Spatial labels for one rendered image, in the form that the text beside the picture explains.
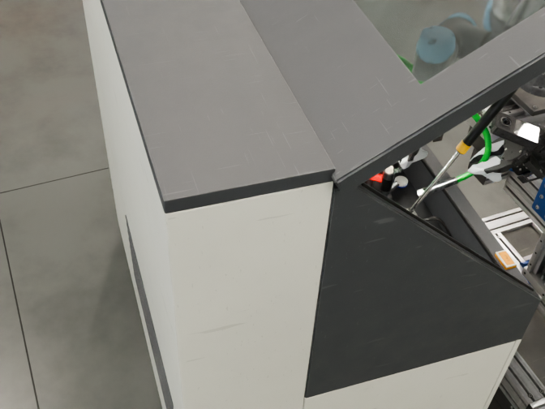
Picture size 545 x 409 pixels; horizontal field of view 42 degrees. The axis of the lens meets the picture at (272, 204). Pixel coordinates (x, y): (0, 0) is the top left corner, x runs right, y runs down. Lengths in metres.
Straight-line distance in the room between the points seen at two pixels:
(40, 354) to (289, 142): 1.80
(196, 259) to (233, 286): 0.11
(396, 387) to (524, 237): 1.34
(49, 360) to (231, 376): 1.35
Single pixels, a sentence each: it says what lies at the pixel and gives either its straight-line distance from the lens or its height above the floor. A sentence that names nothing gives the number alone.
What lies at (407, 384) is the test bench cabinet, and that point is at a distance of 1.83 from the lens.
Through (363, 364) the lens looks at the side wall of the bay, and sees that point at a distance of 1.66.
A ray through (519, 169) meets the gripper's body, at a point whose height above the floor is 1.26.
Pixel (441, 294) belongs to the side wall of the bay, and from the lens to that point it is 1.56.
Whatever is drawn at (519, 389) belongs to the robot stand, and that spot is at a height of 0.23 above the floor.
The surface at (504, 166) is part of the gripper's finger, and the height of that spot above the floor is 1.28.
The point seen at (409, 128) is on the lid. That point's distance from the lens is 1.14.
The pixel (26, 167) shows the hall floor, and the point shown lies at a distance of 3.51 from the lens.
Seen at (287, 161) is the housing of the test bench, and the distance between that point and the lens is 1.14.
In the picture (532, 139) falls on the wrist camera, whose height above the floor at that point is 1.35.
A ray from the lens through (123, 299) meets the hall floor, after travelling 2.88.
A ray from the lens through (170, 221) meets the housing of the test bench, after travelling 1.11.
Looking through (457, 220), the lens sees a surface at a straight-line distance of 1.95.
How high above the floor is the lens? 2.25
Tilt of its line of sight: 45 degrees down
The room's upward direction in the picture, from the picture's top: 3 degrees clockwise
